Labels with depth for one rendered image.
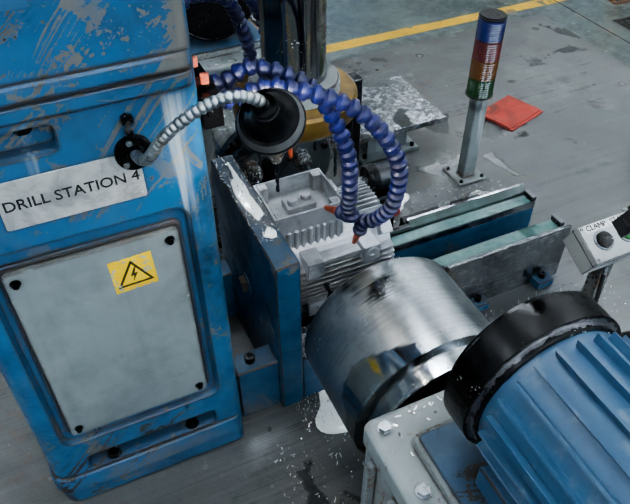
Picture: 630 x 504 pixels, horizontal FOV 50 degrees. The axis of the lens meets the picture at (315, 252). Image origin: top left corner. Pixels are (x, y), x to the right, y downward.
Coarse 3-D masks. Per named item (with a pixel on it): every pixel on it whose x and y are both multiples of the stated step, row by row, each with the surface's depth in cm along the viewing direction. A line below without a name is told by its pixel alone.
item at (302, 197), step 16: (288, 176) 113; (304, 176) 114; (320, 176) 113; (256, 192) 110; (272, 192) 113; (288, 192) 114; (304, 192) 111; (320, 192) 114; (336, 192) 109; (272, 208) 111; (288, 208) 109; (304, 208) 110; (320, 208) 107; (288, 224) 106; (304, 224) 107; (320, 224) 109; (336, 224) 110; (288, 240) 108; (304, 240) 109
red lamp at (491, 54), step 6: (474, 42) 146; (480, 42) 144; (498, 42) 144; (474, 48) 146; (480, 48) 145; (486, 48) 144; (492, 48) 144; (498, 48) 145; (474, 54) 147; (480, 54) 146; (486, 54) 145; (492, 54) 145; (498, 54) 146; (480, 60) 146; (486, 60) 146; (492, 60) 146
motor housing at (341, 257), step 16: (368, 192) 116; (368, 208) 113; (352, 224) 113; (320, 240) 111; (336, 240) 112; (384, 240) 115; (336, 256) 110; (352, 256) 112; (384, 256) 115; (304, 272) 109; (336, 272) 112; (352, 272) 113; (304, 288) 110; (320, 288) 113; (336, 288) 114; (304, 304) 114
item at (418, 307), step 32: (352, 288) 93; (384, 288) 91; (416, 288) 91; (448, 288) 93; (320, 320) 95; (352, 320) 90; (384, 320) 88; (416, 320) 87; (448, 320) 87; (480, 320) 90; (320, 352) 94; (352, 352) 89; (384, 352) 86; (416, 352) 84; (448, 352) 84; (352, 384) 88; (384, 384) 84; (416, 384) 83; (352, 416) 88
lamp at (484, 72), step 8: (472, 64) 149; (480, 64) 147; (488, 64) 146; (496, 64) 147; (472, 72) 150; (480, 72) 148; (488, 72) 148; (496, 72) 150; (480, 80) 149; (488, 80) 149
